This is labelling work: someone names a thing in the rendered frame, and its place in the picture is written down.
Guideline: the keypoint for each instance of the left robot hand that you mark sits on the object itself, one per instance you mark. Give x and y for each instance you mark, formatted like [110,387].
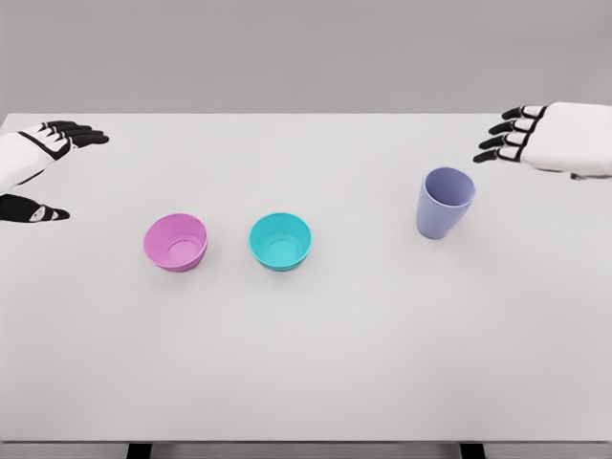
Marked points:
[19,153]

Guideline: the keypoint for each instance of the pink bowl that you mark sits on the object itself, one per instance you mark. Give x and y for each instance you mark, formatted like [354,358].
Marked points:
[176,242]

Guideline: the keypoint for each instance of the lavender cup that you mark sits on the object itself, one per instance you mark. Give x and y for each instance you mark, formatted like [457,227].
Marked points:
[442,205]

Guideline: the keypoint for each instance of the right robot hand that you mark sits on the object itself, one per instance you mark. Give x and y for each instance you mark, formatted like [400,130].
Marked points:
[569,138]

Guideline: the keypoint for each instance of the teal bowl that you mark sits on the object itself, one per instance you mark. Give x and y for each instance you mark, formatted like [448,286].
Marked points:
[281,242]

